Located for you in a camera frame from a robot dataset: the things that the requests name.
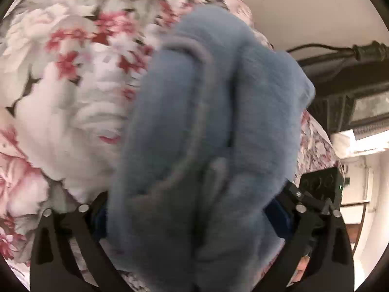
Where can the blue fleece garment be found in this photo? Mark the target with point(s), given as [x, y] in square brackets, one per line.
[197, 127]

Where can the white shelf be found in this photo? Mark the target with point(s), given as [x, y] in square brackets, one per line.
[343, 143]

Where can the dark wooden cabinet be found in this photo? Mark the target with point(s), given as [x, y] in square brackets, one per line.
[334, 109]

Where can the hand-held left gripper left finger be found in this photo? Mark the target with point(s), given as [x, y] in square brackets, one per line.
[98, 225]

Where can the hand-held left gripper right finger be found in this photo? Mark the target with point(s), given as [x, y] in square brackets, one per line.
[278, 219]

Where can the floral blanket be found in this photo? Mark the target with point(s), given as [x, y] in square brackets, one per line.
[60, 67]

